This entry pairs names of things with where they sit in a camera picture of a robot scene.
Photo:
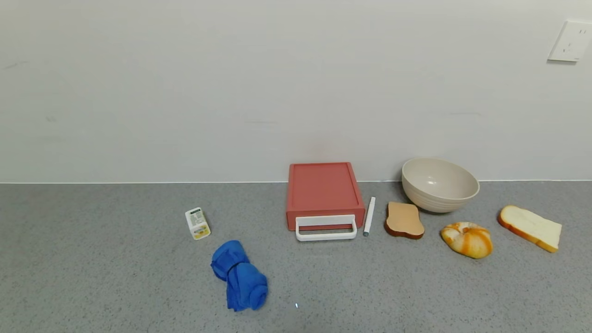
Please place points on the white bread slice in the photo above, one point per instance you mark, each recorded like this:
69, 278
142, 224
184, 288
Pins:
531, 226

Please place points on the red drawer cabinet housing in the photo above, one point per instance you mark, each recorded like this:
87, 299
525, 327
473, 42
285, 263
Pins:
322, 187

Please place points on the orange swirl bread roll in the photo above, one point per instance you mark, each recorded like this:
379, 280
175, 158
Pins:
467, 239

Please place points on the beige ribbed bowl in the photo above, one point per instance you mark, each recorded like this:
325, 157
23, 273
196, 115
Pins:
437, 185

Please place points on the small white yellow carton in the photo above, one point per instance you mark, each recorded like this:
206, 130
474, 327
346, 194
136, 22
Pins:
197, 224

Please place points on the white marker pen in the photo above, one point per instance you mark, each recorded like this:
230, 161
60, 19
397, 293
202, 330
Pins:
369, 216

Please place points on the brown toast slice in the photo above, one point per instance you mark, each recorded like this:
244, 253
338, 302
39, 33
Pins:
403, 219

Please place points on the white wall socket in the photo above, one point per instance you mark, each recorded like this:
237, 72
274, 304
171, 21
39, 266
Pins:
570, 41

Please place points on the blue rolled cloth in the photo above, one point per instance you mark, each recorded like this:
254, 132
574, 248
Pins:
240, 275

